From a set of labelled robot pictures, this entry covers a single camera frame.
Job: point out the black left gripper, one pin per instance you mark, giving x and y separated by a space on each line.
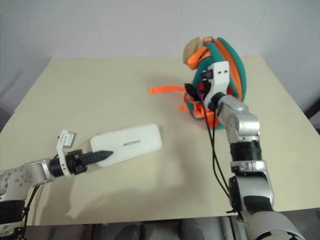
76 162

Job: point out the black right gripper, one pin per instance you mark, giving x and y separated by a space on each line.
208 76

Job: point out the white rounded rectangular box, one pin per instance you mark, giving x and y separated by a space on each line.
135 142

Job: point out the orange and teal backpack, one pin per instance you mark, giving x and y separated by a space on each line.
232 65

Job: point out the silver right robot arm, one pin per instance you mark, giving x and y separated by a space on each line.
252 175

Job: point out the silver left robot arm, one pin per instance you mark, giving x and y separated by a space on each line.
30 173

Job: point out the tan fabric lump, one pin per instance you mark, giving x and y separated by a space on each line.
192 50

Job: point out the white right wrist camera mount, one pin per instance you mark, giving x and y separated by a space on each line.
220 75

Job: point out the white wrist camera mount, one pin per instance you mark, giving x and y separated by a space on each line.
220 75
65 140

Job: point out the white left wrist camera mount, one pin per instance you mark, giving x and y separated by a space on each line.
65 140

